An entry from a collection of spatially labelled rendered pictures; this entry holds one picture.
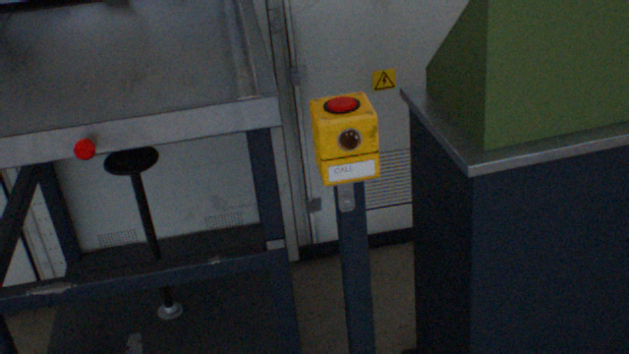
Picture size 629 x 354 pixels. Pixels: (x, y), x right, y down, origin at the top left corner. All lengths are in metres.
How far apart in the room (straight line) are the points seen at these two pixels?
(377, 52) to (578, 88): 0.80
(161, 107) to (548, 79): 0.60
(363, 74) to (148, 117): 0.86
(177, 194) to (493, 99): 1.12
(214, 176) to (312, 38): 0.47
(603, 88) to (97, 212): 1.37
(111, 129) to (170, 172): 0.82
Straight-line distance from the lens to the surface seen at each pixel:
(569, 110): 1.20
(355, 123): 0.94
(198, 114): 1.16
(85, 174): 2.01
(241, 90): 1.18
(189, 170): 1.98
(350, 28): 1.85
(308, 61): 1.86
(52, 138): 1.20
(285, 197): 2.05
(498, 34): 1.08
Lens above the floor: 1.32
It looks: 31 degrees down
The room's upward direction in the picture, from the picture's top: 6 degrees counter-clockwise
